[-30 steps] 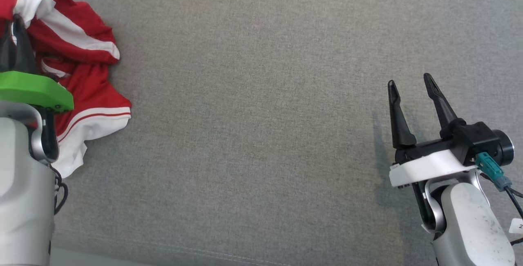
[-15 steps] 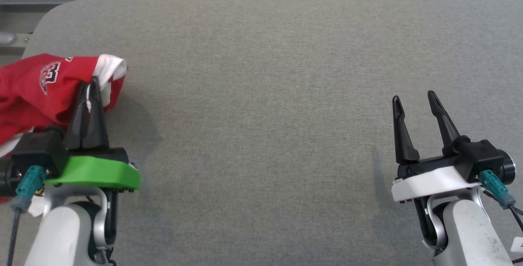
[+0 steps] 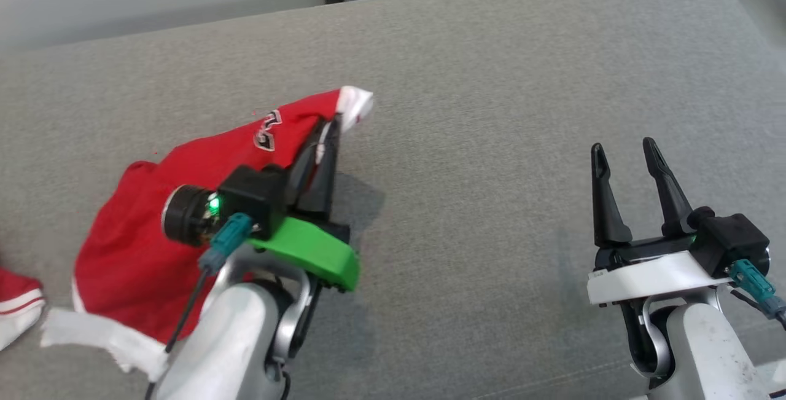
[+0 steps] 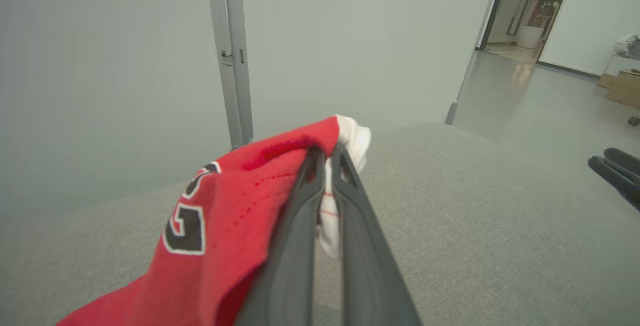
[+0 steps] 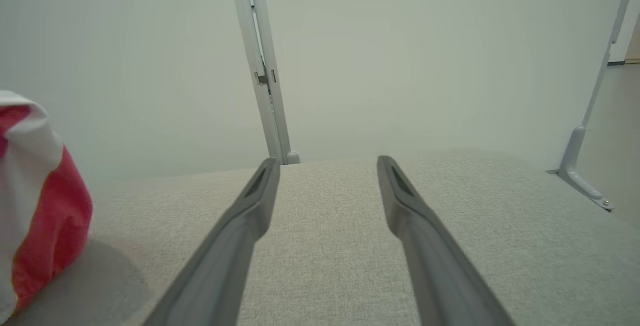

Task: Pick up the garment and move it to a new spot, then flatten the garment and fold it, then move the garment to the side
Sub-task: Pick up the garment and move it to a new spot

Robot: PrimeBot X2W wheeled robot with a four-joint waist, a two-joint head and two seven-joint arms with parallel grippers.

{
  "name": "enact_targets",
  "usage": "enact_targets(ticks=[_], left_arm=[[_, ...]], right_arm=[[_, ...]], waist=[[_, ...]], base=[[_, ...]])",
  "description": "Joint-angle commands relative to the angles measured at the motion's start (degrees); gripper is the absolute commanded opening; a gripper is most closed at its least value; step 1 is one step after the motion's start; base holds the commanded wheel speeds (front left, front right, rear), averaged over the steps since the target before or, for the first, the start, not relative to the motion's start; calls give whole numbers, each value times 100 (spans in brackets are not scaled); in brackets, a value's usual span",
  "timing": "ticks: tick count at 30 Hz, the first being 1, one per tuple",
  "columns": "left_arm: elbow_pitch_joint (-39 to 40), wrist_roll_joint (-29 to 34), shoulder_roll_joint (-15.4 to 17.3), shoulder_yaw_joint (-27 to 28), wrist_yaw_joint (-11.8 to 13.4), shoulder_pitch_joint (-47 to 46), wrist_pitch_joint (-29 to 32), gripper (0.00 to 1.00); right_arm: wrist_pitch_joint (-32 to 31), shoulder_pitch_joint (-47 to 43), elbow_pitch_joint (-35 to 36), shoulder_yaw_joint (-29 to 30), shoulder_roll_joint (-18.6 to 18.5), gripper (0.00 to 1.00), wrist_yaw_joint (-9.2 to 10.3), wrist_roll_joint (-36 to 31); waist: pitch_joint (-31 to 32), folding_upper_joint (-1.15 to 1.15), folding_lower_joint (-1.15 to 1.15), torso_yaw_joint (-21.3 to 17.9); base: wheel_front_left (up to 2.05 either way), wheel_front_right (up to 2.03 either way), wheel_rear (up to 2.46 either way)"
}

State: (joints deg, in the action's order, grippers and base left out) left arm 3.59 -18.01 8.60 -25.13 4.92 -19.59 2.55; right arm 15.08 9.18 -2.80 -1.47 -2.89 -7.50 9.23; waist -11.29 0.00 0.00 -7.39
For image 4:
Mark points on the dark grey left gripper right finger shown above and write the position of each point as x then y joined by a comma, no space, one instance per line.
365,256

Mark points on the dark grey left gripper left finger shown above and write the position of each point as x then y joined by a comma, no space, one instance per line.
295,246

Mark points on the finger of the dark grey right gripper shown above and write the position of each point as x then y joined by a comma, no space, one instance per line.
620,181
627,161

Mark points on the red jersey with white trim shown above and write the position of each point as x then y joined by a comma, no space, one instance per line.
225,226

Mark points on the brown cardboard box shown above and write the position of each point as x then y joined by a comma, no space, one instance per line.
627,90

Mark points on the flat brown cardboard piece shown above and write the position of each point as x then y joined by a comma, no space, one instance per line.
605,81

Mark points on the white plant pot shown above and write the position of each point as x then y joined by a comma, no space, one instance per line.
530,36

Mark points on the grey metal partition post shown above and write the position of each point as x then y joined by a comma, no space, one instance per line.
235,65

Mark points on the dark door frame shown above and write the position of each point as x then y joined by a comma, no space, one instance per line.
492,10

